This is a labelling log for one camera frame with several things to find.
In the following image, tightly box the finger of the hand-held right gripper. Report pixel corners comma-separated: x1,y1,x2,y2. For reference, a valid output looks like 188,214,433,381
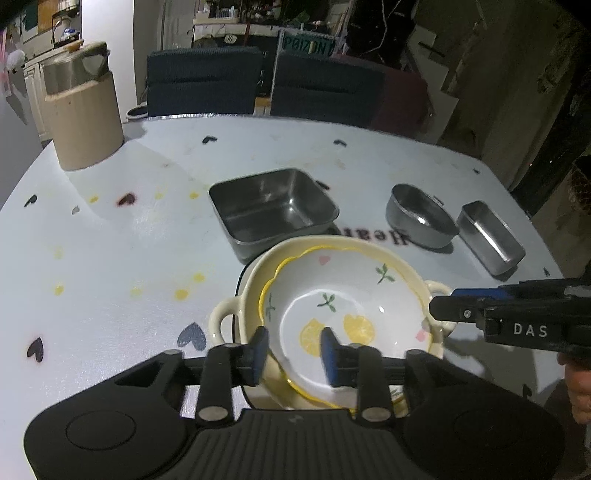
429,295,491,325
450,277,591,302

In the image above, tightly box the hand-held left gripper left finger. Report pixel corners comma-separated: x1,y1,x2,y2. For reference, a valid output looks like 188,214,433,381
113,326,271,425

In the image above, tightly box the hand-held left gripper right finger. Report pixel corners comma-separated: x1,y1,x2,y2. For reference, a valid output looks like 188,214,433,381
320,327,481,424

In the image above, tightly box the small rectangular steel container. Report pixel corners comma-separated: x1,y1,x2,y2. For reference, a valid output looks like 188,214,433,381
457,200,526,276

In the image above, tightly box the white floral bowl yellow rim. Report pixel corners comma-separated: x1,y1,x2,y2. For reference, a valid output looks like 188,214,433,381
259,244,435,411

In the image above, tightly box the cream bowl with handles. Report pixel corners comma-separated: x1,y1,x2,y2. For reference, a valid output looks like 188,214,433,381
209,235,455,416

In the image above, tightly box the round steel bowl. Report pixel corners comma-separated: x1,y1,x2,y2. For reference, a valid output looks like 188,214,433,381
385,184,460,250

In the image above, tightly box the square steel container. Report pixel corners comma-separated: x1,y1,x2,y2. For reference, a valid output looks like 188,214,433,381
208,168,340,264

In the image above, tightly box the person's right hand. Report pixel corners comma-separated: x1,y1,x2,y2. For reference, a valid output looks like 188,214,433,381
556,351,591,426

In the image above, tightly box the white heart print tablecloth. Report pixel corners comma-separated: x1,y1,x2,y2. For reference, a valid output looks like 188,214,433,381
0,113,591,480

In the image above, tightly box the maroon chair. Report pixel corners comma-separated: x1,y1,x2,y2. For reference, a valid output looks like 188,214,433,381
332,53,432,139

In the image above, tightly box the dark blue chair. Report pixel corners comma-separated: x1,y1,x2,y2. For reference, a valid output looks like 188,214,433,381
146,46,264,117
270,50,386,127

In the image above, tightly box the beige and steel kettle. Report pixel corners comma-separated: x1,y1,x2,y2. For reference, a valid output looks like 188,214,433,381
42,41,125,171

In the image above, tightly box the teal sign plate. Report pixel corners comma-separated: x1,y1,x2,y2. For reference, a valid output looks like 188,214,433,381
280,28,335,58

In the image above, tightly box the white kitchen cabinet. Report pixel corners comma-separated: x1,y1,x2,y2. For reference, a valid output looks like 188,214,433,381
23,46,57,141

